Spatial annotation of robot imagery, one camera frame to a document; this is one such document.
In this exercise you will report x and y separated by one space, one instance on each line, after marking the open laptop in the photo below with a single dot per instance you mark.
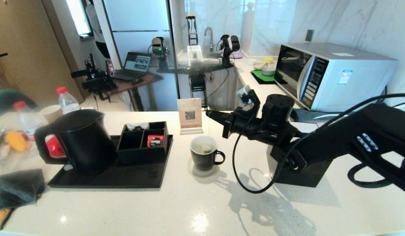
137 64

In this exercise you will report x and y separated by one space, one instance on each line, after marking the black wall socket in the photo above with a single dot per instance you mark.
309 35

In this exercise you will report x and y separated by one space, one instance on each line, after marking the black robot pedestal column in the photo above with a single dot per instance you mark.
198 88

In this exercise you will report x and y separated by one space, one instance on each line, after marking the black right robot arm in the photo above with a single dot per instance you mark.
353 137

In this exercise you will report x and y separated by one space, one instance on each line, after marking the black upright gripper frame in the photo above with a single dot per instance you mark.
191 32

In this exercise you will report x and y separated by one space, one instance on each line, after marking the teal chair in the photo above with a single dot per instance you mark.
6 100

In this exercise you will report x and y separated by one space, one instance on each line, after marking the small white bowl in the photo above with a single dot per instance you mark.
251 61

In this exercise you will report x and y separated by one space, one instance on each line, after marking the round white coaster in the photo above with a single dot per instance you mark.
192 172

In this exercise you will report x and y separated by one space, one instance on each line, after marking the grey tea bag sachet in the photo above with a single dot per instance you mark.
204 149

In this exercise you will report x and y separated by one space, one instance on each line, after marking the black tripod stand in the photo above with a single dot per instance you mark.
97 82

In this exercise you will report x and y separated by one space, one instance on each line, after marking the black compartment organizer box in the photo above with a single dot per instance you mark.
140 156

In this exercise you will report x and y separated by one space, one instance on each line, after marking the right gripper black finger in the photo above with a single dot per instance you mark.
220 120
222 114

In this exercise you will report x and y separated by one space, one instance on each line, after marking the bright window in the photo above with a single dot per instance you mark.
76 16

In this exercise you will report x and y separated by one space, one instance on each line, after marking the brown woven mat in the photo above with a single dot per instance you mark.
1 219

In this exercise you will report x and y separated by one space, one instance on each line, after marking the brown wooden door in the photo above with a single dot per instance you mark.
25 49

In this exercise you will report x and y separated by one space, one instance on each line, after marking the purple plate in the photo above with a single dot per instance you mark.
238 55

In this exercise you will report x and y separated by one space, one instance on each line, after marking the black electric kettle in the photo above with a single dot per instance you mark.
87 141

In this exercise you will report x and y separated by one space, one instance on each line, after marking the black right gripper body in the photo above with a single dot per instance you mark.
245 124

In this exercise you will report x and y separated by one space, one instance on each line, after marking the black handheld device red light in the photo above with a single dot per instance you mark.
109 68

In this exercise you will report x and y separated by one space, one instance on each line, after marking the beige QR code sign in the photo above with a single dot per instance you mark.
189 113

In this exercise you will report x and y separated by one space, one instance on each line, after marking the black white background robot arm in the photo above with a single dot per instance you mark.
233 42

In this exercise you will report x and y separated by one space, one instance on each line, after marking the yellow bowl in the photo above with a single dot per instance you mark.
267 60

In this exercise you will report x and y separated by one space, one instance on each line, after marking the orange toy fruit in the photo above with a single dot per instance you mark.
16 141

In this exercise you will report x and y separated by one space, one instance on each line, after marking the dark green cloth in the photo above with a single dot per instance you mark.
15 190

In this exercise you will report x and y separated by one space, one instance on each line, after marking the brown wooden side table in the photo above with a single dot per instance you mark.
137 84

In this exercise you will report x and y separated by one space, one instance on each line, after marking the grey camera head green light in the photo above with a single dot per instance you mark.
158 46

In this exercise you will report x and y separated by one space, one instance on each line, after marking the black mug white inside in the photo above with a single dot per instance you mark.
202 162

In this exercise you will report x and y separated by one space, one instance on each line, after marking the red Nescafe sachet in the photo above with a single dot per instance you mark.
155 141

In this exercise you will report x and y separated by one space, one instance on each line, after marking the clear water bottle red cap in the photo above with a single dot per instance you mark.
28 121
67 104

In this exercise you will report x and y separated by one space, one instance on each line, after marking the black tissue box white lid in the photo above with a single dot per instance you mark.
307 175

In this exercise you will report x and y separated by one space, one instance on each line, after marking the right wrist camera silver box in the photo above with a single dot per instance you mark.
245 96

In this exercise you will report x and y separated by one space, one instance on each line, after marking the black computer mouse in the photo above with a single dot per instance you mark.
137 80

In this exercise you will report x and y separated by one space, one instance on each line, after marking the silver microwave oven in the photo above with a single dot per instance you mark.
353 82

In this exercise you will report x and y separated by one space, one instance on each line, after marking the brown paper cup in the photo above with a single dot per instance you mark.
51 113

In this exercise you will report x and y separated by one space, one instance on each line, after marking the green mat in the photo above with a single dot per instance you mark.
260 77

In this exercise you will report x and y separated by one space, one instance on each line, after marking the chrome sink faucet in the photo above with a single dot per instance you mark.
210 34

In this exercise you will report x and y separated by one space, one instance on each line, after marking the silver refrigerator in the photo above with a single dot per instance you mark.
140 19

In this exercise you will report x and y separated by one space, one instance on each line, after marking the black serving tray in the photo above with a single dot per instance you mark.
130 177

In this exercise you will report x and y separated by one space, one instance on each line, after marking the beige plate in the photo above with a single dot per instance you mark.
257 66

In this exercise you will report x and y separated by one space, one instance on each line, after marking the grey bowl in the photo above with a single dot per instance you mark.
267 71

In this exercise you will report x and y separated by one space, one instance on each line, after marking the white sachet packet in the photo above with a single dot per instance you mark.
137 126

